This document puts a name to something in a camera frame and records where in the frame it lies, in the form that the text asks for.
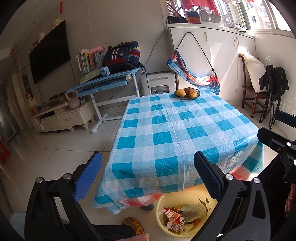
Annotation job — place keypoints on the white back cushion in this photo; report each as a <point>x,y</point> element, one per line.
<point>210,17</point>

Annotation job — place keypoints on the dark green table leg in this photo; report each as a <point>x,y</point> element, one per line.
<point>148,206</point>

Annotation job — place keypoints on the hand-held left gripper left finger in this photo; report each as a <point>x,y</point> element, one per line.
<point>87,176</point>

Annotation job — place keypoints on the pink plush toy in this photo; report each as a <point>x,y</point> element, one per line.
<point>97,49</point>

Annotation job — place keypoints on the dark fruit plate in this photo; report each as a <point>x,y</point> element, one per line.
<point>185,98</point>

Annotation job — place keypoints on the yellow plastic basin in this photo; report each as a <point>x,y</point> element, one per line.
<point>161,204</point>

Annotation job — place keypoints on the cream television cabinet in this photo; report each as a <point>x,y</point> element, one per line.
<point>67,118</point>

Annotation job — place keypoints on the light blue plastic bin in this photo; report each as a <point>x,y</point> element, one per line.
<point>17,222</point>

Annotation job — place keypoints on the white plush toy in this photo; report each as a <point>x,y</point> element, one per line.
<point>41,36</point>

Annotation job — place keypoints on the red plastic stool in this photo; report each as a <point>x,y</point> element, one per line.
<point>3,151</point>

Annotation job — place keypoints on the pink slipper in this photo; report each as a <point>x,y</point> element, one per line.
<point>138,237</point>

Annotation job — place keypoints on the black wall television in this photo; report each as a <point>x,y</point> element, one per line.
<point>49,55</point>

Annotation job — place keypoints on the orange red snack bag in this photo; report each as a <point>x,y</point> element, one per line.
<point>172,217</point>

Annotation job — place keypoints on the row of books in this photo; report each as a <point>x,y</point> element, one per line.
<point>86,61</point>

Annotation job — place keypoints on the white sack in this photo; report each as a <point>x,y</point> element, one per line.
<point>254,71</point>

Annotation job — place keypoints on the red checked under cloth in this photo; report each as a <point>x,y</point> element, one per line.
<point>136,202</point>

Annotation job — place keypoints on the white sneaker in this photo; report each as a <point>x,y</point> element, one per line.
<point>237,27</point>

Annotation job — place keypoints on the dark blue striped backpack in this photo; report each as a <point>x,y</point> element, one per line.
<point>120,56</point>

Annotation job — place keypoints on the red knot ornament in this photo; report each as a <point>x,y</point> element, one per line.
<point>61,5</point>

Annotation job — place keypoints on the brown wooden chair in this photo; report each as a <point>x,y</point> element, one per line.
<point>248,91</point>

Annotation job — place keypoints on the red hanging cloth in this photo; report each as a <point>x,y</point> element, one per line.
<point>205,4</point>

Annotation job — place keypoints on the person's black trousers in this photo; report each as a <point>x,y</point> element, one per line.
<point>111,233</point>

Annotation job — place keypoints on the yellow mango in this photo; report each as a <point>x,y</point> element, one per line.
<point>180,93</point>

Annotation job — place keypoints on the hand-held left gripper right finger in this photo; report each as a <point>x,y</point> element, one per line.
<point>207,173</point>

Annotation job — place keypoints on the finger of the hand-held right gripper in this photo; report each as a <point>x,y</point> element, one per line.
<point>285,118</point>
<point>270,136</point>

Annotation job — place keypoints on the clear plastic bottle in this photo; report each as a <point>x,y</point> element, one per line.
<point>194,213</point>

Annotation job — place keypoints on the black folding chair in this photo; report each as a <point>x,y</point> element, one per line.
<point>275,78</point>

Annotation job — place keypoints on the blue checked plastic tablecloth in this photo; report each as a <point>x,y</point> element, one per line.
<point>161,139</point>

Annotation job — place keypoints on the black bag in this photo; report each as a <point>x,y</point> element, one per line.
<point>177,19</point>

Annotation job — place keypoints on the pink kettlebell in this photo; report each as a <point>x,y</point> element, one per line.
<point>72,102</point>

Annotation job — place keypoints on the brown cardboard box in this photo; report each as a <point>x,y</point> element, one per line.
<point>56,100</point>

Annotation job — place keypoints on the striped colourful box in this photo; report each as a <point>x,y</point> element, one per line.
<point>193,17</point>

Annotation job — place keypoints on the red wall ornament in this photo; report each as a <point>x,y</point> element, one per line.
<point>15,51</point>

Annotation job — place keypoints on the white air purifier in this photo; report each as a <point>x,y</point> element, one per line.
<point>157,80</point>

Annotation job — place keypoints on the colourful dotted slipper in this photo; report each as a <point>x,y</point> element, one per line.
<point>134,224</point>

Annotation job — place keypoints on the person's right hand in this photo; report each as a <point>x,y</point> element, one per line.
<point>289,202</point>

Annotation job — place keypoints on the brownish orange fruit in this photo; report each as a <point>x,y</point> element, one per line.
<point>188,90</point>

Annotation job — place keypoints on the blue study desk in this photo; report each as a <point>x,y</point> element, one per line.
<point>104,81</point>

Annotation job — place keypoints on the rough orange fruit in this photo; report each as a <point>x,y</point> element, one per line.
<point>192,93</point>

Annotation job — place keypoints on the yellow green plush toy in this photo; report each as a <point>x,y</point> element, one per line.
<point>56,23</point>

